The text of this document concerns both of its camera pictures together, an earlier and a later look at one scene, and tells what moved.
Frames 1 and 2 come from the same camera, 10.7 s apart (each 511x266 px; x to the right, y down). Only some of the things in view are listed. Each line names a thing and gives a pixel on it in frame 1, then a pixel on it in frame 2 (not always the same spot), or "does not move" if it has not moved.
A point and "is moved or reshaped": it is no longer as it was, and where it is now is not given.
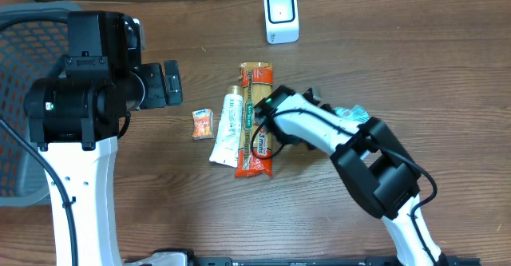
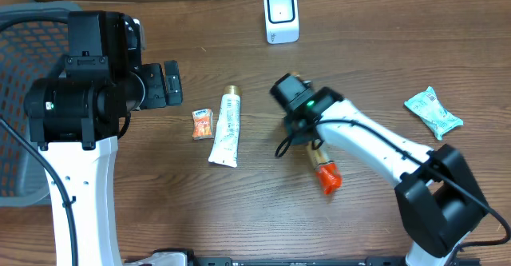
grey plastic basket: x=33 y=40 does not move
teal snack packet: x=357 y=113 is moved or reshaped
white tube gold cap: x=227 y=140 does not move
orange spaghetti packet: x=257 y=81 -> x=326 y=171
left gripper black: x=152 y=97 does not move
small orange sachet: x=203 y=125 does not move
